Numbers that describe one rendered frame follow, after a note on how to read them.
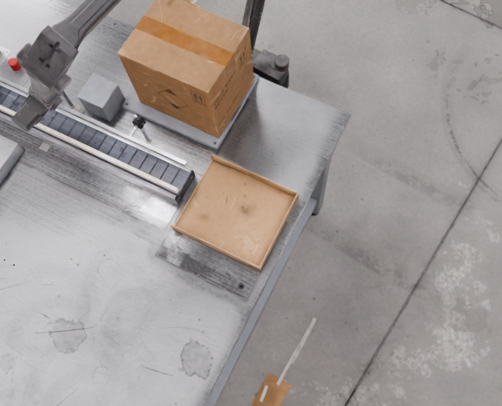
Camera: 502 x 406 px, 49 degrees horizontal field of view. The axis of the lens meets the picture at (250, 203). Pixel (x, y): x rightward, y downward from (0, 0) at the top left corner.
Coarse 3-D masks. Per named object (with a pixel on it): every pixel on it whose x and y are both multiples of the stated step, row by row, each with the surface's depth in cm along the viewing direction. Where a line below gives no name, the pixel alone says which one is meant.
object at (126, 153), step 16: (0, 96) 181; (16, 96) 181; (0, 112) 182; (16, 112) 178; (48, 112) 178; (64, 128) 175; (80, 128) 175; (96, 144) 173; (112, 144) 172; (128, 144) 172; (128, 160) 170; (144, 160) 170; (160, 160) 169; (160, 176) 167; (176, 176) 167
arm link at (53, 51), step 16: (96, 0) 114; (112, 0) 116; (80, 16) 111; (96, 16) 113; (48, 32) 107; (64, 32) 109; (80, 32) 111; (32, 48) 109; (48, 48) 108; (64, 48) 108; (32, 64) 112; (48, 64) 112; (64, 64) 110; (48, 80) 113
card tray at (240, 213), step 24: (216, 168) 172; (240, 168) 169; (216, 192) 170; (240, 192) 169; (264, 192) 169; (288, 192) 167; (192, 216) 167; (216, 216) 167; (240, 216) 166; (264, 216) 166; (216, 240) 164; (240, 240) 164; (264, 240) 163
